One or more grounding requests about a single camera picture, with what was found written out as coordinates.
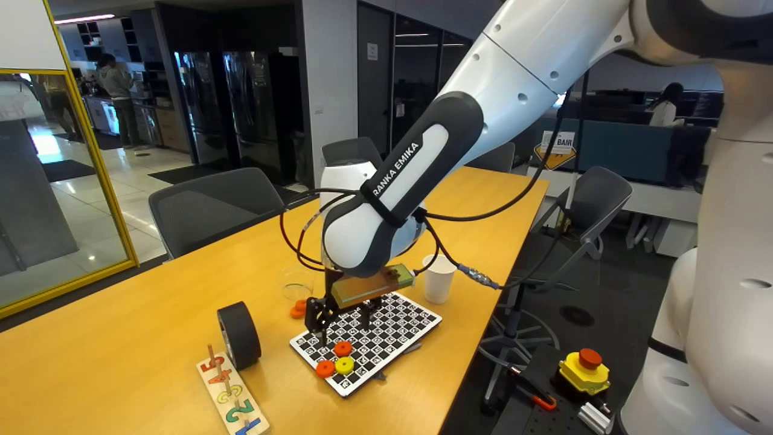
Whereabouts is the seated person white shirt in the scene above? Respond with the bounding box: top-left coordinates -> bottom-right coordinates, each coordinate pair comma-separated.
648,80 -> 689,129

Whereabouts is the black hanging arm cable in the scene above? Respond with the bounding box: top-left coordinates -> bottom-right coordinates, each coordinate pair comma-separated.
412,87 -> 575,292

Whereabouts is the dark floor mat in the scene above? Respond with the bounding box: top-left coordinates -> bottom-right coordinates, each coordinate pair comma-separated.
38,158 -> 102,183
146,160 -> 237,187

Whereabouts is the white sign yellow stand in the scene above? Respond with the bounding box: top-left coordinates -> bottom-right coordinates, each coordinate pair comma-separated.
539,129 -> 579,172

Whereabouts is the white paper cup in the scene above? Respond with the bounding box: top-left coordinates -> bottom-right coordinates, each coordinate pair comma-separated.
423,253 -> 458,306

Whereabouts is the black tape roll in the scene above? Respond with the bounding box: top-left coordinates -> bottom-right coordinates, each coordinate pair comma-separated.
215,299 -> 263,374

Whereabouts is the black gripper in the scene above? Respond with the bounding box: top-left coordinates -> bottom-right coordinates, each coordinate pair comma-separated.
302,268 -> 387,339

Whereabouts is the grey office chair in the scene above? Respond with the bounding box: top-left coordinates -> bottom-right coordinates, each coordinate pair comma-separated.
146,164 -> 289,261
469,143 -> 517,174
320,135 -> 387,170

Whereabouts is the black white marker board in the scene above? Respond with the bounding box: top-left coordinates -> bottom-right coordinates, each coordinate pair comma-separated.
288,288 -> 443,401

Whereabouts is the black looped gripper cable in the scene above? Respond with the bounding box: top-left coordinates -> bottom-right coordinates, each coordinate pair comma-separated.
274,187 -> 348,274

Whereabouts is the blue partition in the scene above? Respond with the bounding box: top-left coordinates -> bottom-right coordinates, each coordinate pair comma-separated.
575,117 -> 702,189

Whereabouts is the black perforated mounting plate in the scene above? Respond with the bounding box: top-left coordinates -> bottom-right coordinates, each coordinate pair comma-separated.
487,352 -> 637,435

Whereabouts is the yellow red emergency stop button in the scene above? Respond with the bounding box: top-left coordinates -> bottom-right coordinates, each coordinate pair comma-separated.
557,346 -> 612,398

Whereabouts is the wooden number puzzle board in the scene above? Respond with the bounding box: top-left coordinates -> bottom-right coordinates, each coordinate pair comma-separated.
193,343 -> 272,435

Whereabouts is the dark grey swivel chair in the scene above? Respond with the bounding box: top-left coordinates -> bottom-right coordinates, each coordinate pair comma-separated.
478,164 -> 635,409

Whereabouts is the red handled tool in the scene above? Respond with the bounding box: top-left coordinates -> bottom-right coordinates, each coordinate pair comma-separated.
515,385 -> 559,413

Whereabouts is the black glass cabinet row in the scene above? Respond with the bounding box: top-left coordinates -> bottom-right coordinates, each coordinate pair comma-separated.
154,21 -> 308,176

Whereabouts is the yellow framed partition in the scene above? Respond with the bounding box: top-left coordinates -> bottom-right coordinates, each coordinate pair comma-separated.
0,0 -> 139,322

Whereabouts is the small white metal block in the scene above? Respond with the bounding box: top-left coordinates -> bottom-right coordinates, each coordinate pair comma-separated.
575,398 -> 615,435

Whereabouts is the person in grey shirt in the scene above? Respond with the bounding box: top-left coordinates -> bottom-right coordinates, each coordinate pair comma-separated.
94,51 -> 139,111

